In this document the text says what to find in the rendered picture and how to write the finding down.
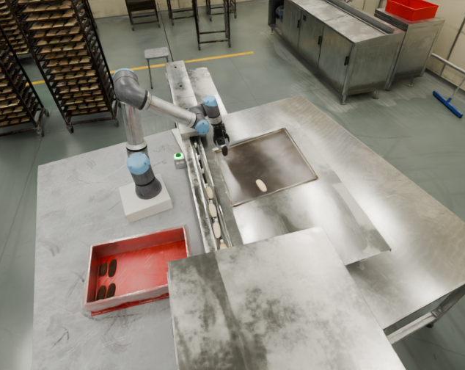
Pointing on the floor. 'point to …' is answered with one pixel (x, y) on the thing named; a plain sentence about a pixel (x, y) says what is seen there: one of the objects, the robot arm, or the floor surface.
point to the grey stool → (155, 56)
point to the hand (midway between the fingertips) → (224, 148)
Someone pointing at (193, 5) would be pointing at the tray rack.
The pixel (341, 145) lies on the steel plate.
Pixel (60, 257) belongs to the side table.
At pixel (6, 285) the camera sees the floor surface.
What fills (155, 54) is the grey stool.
